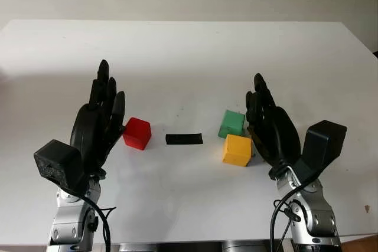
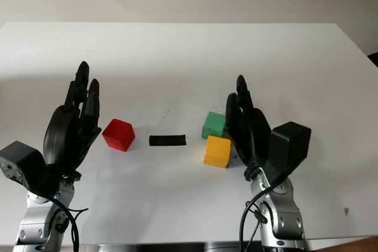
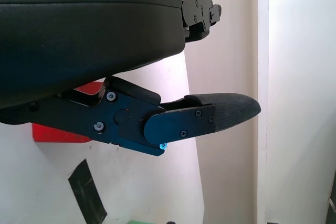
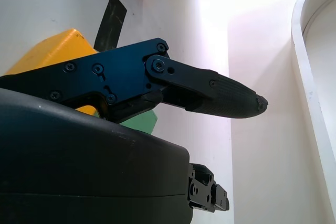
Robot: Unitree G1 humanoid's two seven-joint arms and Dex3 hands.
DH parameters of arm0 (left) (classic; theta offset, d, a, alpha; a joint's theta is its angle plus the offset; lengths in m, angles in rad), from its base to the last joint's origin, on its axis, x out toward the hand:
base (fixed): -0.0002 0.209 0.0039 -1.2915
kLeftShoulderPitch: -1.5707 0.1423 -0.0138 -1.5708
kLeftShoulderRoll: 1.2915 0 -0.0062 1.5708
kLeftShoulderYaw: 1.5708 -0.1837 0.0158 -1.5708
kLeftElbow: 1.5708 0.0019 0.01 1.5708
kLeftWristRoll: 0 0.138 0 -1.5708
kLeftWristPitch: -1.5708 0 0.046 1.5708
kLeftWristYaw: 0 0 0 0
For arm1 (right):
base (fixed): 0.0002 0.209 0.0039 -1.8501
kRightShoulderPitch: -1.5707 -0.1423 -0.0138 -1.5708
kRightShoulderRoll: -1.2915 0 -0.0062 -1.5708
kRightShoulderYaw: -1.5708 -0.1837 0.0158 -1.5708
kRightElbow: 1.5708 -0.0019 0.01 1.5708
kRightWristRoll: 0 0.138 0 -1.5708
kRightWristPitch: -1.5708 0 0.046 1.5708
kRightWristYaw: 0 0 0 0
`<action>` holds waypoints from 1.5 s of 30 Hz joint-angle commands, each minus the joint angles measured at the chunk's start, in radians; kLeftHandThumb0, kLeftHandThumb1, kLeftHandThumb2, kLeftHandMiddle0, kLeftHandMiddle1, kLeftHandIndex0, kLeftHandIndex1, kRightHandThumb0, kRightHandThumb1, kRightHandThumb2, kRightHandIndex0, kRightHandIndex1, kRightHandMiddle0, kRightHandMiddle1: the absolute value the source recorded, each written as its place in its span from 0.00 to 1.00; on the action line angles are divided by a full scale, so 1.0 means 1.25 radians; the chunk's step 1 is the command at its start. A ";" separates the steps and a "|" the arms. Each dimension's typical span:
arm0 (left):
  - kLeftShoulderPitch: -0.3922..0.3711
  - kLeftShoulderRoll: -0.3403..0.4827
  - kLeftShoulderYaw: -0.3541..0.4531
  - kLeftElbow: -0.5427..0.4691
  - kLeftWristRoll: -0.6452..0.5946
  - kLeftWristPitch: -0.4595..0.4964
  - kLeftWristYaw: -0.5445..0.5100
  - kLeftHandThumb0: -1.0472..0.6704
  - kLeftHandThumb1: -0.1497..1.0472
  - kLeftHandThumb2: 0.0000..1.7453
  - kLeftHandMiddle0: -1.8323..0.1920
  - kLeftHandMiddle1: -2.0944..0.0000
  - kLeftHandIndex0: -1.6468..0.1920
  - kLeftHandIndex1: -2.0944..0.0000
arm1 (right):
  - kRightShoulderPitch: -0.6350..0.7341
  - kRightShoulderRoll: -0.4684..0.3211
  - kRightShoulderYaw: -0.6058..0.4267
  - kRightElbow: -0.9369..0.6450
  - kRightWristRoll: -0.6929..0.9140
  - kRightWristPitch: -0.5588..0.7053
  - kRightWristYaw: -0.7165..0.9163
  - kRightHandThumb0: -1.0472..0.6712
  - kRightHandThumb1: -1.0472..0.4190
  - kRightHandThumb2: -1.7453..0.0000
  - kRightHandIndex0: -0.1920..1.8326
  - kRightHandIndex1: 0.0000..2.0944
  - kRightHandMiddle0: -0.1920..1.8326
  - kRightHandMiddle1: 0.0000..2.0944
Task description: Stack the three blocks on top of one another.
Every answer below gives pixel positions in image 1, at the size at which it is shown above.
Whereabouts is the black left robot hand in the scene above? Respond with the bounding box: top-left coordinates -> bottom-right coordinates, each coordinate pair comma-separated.
70,59 -> 127,179

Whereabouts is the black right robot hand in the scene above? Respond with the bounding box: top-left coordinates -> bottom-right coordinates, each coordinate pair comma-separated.
245,73 -> 302,181

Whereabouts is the yellow cube block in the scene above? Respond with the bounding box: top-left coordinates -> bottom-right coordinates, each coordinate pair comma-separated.
221,134 -> 253,166

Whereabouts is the green cube block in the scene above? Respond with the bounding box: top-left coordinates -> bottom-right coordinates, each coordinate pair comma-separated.
217,109 -> 246,139

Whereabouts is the red cube block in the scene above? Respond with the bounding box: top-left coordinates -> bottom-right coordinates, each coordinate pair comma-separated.
122,117 -> 152,150

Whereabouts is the black tape strip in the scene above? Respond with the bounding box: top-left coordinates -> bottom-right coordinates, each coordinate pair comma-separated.
165,133 -> 204,146

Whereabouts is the grey robot torso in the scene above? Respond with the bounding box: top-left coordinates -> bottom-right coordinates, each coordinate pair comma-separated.
117,241 -> 270,252

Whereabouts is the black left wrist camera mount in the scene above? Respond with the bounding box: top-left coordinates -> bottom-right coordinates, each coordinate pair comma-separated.
33,139 -> 89,192

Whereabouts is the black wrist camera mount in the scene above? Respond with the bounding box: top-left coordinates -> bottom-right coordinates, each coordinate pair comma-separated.
33,139 -> 89,192
291,120 -> 348,184

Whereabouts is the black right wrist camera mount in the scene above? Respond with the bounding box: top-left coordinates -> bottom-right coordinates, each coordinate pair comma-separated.
291,120 -> 348,184

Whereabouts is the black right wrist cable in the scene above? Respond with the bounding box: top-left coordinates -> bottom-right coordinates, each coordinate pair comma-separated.
270,172 -> 322,252

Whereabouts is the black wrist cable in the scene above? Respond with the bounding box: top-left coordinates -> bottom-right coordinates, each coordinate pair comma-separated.
65,186 -> 118,252
270,172 -> 322,252

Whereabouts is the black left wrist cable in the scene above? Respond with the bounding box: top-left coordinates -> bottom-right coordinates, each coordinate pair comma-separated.
65,186 -> 118,252

